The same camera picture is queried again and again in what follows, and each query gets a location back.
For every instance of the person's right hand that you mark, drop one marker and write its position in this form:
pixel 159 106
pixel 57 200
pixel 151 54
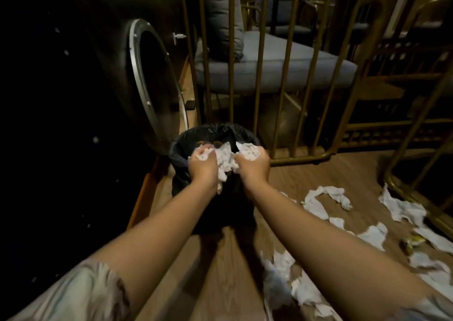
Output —
pixel 253 172

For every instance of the person's left hand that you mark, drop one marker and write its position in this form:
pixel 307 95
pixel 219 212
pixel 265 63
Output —
pixel 204 170

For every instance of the person's right fingers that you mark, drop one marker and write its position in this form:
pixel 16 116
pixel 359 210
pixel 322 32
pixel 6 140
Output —
pixel 262 154

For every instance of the person's left fingers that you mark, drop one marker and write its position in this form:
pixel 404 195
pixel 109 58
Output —
pixel 201 150

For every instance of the white tissue wad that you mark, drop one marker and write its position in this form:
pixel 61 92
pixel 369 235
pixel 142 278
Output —
pixel 226 159

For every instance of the person's left forearm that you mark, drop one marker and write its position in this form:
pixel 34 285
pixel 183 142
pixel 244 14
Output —
pixel 155 239

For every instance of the person's right forearm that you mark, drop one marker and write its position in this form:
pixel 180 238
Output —
pixel 329 257

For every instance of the black bin with bag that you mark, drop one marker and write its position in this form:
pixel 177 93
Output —
pixel 219 207

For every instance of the scattered white tissue pieces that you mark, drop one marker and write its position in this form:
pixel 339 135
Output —
pixel 318 209

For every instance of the gold metal railing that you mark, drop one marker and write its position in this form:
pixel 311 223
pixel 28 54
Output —
pixel 261 66
pixel 417 126

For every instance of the gray sofa seat cushion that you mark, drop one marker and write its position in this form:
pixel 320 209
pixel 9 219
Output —
pixel 279 66

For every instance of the small silver latch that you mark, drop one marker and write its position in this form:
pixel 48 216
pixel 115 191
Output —
pixel 179 35

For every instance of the gray sofa back cushion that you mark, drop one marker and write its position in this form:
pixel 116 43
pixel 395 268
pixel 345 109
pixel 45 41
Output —
pixel 221 16

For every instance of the dark chair with blue cushion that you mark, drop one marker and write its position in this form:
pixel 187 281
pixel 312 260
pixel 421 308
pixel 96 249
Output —
pixel 292 21

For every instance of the yellow crumpled wrapper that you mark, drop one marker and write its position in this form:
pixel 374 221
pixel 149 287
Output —
pixel 413 243

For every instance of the patterned left sleeve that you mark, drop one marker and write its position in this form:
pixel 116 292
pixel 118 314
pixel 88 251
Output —
pixel 70 294

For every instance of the patterned sleeve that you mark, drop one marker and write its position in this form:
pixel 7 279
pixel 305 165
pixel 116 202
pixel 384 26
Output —
pixel 70 294
pixel 426 310

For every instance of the patterned right sleeve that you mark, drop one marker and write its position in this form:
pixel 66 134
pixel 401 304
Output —
pixel 426 310

